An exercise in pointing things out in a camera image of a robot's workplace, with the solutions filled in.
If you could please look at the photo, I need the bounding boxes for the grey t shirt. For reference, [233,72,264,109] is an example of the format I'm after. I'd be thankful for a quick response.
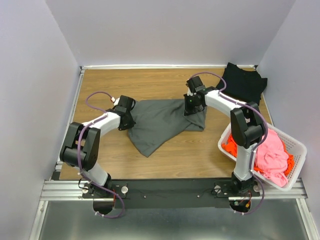
[128,99,207,158]

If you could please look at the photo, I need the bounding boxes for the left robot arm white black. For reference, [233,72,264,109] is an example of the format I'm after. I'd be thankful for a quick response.
[59,91,136,198]

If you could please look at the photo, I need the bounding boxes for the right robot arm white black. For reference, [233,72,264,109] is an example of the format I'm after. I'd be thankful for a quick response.
[184,76,268,196]

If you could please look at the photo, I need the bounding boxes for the orange t shirt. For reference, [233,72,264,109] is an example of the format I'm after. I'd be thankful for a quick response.
[221,132,295,181]

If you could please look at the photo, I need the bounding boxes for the folded black t shirt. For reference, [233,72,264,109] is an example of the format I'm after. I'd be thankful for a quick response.
[222,62,268,106]

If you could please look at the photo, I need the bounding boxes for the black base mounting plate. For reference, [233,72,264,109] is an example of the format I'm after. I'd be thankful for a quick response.
[81,177,260,216]

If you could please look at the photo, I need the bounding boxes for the pink t shirt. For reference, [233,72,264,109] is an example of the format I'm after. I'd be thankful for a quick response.
[254,128,289,187]

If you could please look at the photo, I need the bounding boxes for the white plastic laundry basket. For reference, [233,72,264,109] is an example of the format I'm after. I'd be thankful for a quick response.
[217,119,308,193]

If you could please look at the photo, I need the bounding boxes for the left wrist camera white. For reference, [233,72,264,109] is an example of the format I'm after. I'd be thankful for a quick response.
[111,97,120,106]

